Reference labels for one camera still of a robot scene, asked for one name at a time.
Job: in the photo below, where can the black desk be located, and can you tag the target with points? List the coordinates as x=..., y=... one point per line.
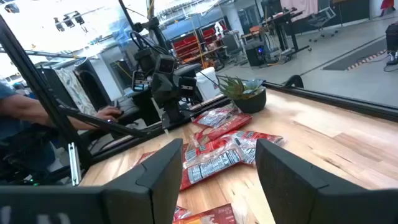
x=284, y=28

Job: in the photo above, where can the pink cloth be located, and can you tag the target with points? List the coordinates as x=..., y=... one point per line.
x=300, y=7

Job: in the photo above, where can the succulent plant in black pot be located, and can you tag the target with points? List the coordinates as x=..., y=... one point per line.
x=248, y=98

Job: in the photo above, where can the black frame post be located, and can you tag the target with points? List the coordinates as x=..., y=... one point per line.
x=40, y=90

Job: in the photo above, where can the white container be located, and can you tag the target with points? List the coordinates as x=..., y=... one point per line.
x=207, y=82

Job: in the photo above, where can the black computer tower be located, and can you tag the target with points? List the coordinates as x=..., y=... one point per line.
x=255, y=53

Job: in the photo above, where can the patterned panel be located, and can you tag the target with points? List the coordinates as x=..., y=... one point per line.
x=76, y=90

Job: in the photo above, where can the red snack packet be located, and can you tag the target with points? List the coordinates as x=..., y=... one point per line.
x=214, y=216

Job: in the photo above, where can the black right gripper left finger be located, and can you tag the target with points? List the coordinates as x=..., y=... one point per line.
x=149, y=193

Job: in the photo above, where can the person's forearm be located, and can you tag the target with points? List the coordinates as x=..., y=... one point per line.
x=28, y=109

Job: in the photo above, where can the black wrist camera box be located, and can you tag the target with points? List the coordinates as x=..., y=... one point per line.
x=165, y=64

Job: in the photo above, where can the red bin shelf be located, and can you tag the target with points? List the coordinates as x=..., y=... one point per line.
x=186, y=46

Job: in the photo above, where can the grey office chair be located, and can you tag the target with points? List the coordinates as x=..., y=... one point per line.
x=323, y=18

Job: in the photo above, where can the black case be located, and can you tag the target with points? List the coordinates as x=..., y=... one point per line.
x=392, y=37

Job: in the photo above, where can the silver metal bracket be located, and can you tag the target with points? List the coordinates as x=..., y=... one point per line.
x=75, y=165

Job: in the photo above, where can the red popcorn bag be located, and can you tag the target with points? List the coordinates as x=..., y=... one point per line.
x=180, y=213
x=233, y=125
x=258, y=140
x=146, y=157

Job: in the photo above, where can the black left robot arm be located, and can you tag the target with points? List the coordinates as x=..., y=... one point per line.
x=146, y=60

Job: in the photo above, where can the person's hand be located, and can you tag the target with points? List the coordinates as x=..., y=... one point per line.
x=109, y=113

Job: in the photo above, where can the black frame brace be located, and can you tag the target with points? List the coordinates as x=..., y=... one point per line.
x=102, y=123

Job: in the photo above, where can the clear wrapped popcorn bag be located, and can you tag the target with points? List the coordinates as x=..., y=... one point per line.
x=214, y=117

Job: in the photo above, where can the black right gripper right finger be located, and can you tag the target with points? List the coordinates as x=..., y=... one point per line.
x=298, y=193

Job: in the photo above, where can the grey floor mat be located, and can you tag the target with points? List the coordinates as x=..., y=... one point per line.
x=354, y=57

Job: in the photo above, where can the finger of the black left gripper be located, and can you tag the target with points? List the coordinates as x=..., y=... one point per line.
x=178, y=112
x=167, y=116

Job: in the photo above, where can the black ceiling spotlight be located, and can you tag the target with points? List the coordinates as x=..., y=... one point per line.
x=79, y=18
x=59, y=25
x=68, y=21

